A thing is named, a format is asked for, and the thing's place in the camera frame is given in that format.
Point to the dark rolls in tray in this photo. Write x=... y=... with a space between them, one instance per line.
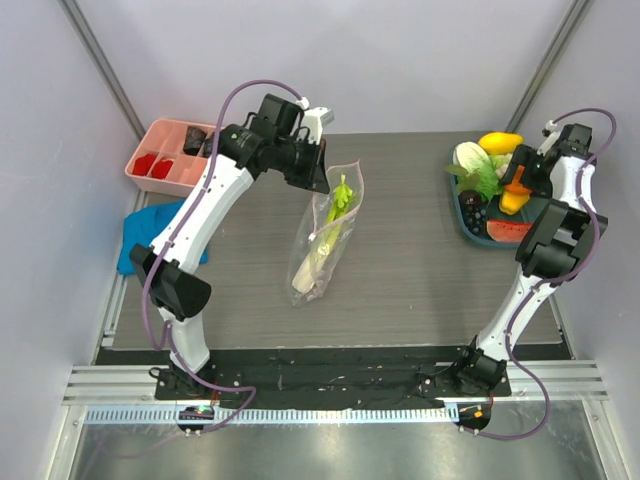
x=198 y=141

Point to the pink divided tray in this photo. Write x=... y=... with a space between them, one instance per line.
x=165 y=137

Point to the watermelon slice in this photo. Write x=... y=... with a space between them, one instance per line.
x=506 y=231

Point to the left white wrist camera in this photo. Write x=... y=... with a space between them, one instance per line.
x=313 y=122

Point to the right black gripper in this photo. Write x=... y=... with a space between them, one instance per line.
x=520 y=166

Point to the yellow mango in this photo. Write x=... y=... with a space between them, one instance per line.
x=500 y=143

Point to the red items in tray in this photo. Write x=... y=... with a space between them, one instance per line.
x=149 y=165

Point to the teal food tray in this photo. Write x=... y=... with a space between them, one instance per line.
x=527 y=214

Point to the white cauliflower piece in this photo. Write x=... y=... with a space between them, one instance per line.
x=500 y=164

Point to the orange tangerine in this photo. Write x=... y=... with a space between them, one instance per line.
x=515 y=186

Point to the blue cloth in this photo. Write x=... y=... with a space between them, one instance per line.
x=142 y=227

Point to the clear zip top bag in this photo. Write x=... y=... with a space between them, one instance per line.
x=296 y=253

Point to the dark purple plum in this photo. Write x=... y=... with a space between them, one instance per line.
x=470 y=197

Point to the green celery stalk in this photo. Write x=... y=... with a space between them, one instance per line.
x=332 y=220

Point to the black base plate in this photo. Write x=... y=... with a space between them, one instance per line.
x=371 y=378

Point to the slotted cable duct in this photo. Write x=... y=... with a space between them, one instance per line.
x=184 y=415

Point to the yellow bell pepper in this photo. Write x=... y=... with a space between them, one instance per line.
x=511 y=203

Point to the white cabbage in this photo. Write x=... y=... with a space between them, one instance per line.
x=470 y=156

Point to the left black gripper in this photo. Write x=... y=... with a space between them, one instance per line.
x=314 y=178

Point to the green lettuce leaf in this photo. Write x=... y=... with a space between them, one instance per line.
x=483 y=180

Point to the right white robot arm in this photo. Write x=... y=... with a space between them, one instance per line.
x=554 y=249

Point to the dark grape bunch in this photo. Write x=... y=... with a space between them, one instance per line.
x=475 y=218

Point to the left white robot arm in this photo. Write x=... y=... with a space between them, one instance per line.
x=281 y=136

